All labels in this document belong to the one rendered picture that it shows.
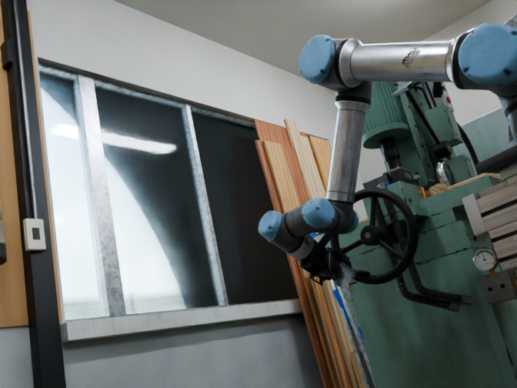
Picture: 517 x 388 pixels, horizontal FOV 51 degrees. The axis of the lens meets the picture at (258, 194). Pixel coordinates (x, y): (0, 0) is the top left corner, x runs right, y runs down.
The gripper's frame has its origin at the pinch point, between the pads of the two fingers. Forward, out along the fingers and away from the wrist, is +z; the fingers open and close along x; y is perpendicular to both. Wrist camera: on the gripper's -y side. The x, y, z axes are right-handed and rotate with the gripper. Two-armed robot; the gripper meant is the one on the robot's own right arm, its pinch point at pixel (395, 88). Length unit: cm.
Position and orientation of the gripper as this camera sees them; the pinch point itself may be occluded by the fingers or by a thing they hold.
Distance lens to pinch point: 200.3
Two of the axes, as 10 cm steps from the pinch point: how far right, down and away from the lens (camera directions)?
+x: -3.5, 5.2, -7.8
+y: -5.7, -7.8, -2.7
